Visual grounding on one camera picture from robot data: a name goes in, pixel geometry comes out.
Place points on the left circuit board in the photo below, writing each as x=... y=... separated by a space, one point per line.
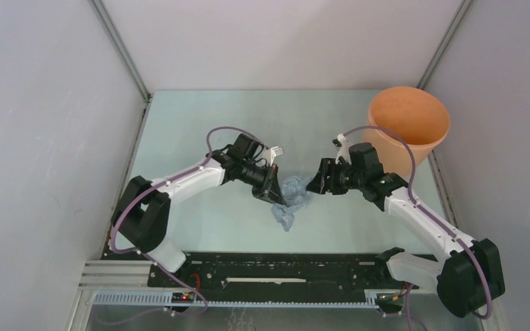
x=182 y=297

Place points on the blue plastic trash bag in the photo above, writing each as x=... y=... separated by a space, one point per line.
x=296 y=197

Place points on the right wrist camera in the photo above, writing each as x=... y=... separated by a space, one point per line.
x=342 y=144

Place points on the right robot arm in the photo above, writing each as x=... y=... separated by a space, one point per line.
x=466 y=274

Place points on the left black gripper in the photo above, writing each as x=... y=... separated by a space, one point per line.
x=269 y=190

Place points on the right circuit board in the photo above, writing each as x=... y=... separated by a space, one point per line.
x=390 y=299

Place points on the left aluminium frame post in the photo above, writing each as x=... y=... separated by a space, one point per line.
x=115 y=38

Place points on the circuit board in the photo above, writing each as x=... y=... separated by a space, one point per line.
x=390 y=299
x=182 y=297

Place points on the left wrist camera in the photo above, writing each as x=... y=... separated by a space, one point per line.
x=268 y=155

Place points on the aluminium frame post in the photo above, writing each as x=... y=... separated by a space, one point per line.
x=115 y=38
x=445 y=42

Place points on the right aluminium frame post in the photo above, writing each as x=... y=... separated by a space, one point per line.
x=445 y=42

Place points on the orange trash bin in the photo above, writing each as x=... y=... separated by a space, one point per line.
x=414 y=115

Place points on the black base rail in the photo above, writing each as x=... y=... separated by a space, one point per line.
x=227 y=275

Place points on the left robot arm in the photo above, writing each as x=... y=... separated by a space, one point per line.
x=140 y=220

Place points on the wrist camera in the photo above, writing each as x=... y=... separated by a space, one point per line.
x=342 y=144
x=268 y=155

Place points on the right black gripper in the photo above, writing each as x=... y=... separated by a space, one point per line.
x=328 y=167

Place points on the white slotted cable duct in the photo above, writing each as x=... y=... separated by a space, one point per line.
x=167 y=299

